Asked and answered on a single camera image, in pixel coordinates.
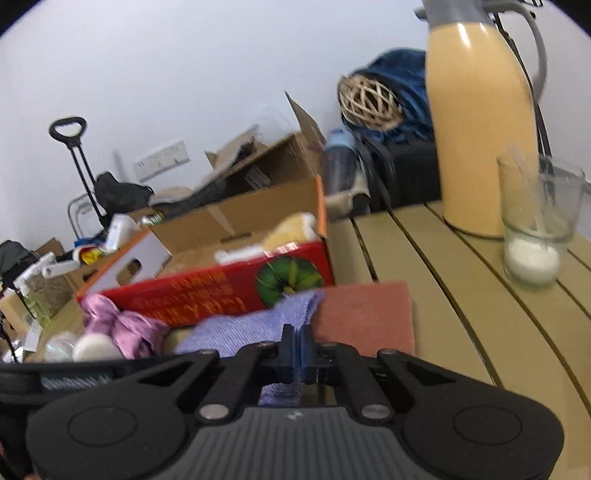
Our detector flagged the red cardboard box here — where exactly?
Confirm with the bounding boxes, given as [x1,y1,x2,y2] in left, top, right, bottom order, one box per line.
[76,175,335,324]

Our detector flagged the yellow thermos jug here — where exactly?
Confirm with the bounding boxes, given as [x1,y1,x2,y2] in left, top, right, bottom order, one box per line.
[425,0,548,238]

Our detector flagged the colourful snack packets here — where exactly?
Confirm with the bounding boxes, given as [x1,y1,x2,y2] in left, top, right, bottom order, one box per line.
[74,244,112,266]

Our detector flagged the metal folding stool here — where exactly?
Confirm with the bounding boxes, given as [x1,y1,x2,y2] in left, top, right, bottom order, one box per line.
[68,194,105,241]

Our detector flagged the purple knitted cloth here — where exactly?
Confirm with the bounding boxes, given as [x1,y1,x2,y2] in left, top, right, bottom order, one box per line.
[174,290,327,407]

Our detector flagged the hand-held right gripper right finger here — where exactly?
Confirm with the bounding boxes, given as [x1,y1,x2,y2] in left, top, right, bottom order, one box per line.
[302,325,459,423]

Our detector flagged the clear drinking glass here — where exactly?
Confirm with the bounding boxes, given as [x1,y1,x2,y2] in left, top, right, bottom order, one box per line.
[496,154,586,289]

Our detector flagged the salmon pink cloth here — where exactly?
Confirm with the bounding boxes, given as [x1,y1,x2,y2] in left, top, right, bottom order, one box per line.
[310,281,416,356]

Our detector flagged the wicker ball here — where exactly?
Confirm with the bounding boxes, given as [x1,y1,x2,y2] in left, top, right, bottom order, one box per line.
[338,76,402,132]

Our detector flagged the blue velvet cloth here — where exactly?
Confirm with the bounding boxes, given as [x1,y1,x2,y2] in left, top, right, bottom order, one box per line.
[351,48,435,144]

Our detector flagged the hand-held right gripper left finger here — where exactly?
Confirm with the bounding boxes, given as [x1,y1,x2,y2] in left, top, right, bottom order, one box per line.
[134,324,301,423]

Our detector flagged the translucent round container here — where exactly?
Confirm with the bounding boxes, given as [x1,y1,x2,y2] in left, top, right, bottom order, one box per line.
[44,332,77,363]

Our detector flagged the water bottle with blue cap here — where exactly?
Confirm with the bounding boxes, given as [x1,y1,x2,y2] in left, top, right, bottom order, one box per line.
[322,129,358,197]

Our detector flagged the black trolley handle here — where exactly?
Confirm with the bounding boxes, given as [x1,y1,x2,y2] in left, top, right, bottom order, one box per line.
[48,117,109,227]

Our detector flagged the white wall socket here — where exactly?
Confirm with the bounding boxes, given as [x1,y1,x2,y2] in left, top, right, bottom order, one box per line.
[134,140,191,182]

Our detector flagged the clear plastic stirrer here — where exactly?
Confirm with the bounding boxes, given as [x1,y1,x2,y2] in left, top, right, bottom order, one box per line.
[507,144,552,241]

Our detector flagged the white plastic bottle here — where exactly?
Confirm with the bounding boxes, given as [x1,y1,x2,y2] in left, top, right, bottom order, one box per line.
[104,213,141,252]

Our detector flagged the white round jar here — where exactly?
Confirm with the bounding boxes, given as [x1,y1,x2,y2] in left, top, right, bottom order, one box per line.
[73,333,124,361]

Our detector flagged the black luggage bag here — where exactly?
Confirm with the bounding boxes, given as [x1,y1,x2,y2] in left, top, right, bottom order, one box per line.
[365,138,441,213]

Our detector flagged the open brown cardboard box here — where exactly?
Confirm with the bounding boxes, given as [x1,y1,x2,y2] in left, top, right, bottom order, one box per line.
[205,92,326,199]

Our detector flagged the cluttered cardboard box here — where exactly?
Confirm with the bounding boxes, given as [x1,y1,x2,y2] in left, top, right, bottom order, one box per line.
[0,237,88,333]

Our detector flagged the yellow sponge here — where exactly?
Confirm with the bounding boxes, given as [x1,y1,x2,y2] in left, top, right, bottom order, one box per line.
[263,213,319,250]

